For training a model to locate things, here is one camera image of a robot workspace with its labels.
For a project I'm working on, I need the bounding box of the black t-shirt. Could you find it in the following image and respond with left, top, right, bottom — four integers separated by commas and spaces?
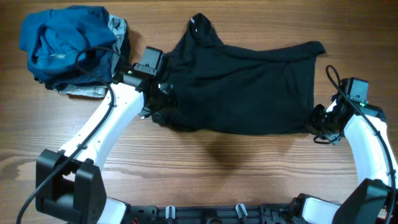
152, 13, 325, 135

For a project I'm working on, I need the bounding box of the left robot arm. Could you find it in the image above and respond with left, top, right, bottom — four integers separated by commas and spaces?
34, 68, 168, 223

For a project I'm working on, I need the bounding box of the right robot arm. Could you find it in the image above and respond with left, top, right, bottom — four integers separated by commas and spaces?
289, 96, 397, 223

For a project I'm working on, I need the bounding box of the grey folded garment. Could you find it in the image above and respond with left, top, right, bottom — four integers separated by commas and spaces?
58, 15, 128, 98

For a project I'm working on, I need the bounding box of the blue crumpled garment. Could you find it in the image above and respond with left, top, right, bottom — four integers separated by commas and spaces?
19, 6, 117, 88

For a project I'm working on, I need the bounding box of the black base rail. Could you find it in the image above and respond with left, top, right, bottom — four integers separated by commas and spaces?
121, 203, 305, 224

